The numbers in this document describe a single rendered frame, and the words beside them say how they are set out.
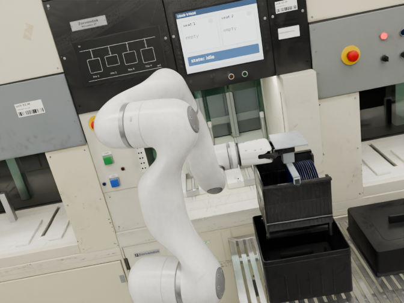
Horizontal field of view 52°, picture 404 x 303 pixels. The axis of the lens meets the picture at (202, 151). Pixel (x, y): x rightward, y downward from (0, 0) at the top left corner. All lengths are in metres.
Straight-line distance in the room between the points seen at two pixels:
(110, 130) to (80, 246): 1.06
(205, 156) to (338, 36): 0.70
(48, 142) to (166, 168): 0.88
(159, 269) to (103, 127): 0.35
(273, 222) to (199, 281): 0.43
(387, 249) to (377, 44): 0.71
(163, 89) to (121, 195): 0.84
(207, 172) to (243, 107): 1.38
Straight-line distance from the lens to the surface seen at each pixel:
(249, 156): 1.25
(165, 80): 0.95
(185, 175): 2.05
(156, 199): 0.88
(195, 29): 1.49
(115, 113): 0.87
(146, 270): 1.01
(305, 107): 1.56
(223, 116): 2.51
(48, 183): 2.27
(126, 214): 1.75
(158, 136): 0.83
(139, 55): 1.51
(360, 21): 1.61
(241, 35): 1.51
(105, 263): 1.90
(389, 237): 1.55
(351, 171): 1.78
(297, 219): 1.31
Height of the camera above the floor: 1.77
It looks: 22 degrees down
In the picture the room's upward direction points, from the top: 12 degrees counter-clockwise
